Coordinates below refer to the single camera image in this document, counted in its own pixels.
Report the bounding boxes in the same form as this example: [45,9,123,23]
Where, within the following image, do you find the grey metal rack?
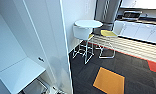
[22,79,49,94]

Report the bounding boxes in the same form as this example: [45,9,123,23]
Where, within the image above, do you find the white chair yellow seat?
[98,21,127,60]

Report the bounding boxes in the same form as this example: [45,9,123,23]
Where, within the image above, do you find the white wardrobe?
[0,0,63,94]

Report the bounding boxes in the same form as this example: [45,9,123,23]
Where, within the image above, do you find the white high chair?
[71,25,95,65]

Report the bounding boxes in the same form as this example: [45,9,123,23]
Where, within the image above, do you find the white kitchen counter cabinets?
[115,14,156,45]

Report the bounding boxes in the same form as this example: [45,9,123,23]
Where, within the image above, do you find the white wardrobe door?
[22,0,74,94]

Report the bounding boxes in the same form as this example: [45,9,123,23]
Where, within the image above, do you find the white upper wall cabinets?
[119,0,156,10]

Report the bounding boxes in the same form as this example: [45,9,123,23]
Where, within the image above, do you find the grey microwave oven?
[123,10,144,20]

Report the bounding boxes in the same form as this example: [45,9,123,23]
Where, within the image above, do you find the white round high table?
[74,19,104,58]

